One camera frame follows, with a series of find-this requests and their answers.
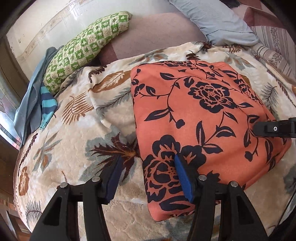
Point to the cream leaf pattern blanket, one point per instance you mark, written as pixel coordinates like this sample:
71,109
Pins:
95,122

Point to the grey-blue knit sweater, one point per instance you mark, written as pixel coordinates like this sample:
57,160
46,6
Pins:
29,114

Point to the pink quilted mattress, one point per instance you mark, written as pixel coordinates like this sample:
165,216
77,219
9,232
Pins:
149,33

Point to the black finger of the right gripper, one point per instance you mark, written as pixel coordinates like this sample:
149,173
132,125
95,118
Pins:
281,128

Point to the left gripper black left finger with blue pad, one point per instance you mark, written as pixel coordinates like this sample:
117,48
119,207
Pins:
59,220

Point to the striped floral bed sheet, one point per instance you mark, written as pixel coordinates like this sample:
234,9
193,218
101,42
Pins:
276,48

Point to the stained glass window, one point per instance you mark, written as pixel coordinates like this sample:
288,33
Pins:
9,105

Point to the orange black floral garment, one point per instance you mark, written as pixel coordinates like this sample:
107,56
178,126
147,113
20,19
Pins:
205,112

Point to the green white checkered pillow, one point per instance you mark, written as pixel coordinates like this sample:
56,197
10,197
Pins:
83,48

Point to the blue turquoise striped garment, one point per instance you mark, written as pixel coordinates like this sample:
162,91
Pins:
48,104

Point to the light blue pillow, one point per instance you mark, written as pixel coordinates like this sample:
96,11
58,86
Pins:
220,24

